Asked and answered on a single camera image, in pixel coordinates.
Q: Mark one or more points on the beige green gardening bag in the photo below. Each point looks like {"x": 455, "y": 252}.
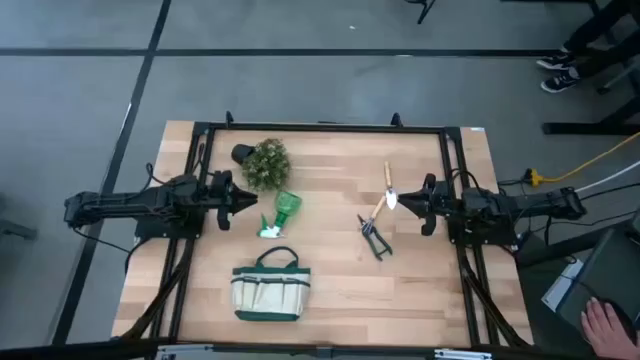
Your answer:
{"x": 270, "y": 295}

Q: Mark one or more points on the bushy plant in black pot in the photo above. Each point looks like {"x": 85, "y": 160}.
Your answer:
{"x": 267, "y": 165}

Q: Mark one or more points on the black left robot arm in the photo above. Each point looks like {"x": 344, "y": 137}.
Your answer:
{"x": 125, "y": 202}

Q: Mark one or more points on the dark grey desk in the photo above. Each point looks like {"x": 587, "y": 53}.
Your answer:
{"x": 610, "y": 270}

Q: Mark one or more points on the white power strip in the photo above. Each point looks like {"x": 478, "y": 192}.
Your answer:
{"x": 560, "y": 290}

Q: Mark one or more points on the black chair leg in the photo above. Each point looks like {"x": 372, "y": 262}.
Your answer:
{"x": 425, "y": 12}

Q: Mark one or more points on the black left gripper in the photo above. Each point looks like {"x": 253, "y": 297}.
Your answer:
{"x": 225, "y": 200}

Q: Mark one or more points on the black green pruning shears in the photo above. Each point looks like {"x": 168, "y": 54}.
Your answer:
{"x": 370, "y": 235}

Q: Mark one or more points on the person's hand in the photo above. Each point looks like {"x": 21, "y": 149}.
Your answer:
{"x": 607, "y": 332}

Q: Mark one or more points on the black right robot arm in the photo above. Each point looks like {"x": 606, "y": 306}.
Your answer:
{"x": 525, "y": 205}

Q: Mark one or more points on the silver metal bracket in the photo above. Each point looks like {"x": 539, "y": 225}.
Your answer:
{"x": 185, "y": 352}
{"x": 462, "y": 354}

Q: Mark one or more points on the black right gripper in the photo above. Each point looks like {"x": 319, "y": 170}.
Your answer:
{"x": 431, "y": 205}

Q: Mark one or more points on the grey chair base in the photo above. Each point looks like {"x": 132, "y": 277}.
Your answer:
{"x": 15, "y": 230}

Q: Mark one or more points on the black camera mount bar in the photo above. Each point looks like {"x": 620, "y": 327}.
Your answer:
{"x": 325, "y": 352}

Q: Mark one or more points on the person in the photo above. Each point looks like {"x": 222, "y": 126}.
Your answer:
{"x": 600, "y": 25}

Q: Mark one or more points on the black metal table frame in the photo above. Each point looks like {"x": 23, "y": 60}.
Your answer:
{"x": 325, "y": 127}

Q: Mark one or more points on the green spray bottle white trigger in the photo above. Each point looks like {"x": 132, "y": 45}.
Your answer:
{"x": 286, "y": 205}

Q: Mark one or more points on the black desk base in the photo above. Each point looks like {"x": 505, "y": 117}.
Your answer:
{"x": 590, "y": 128}

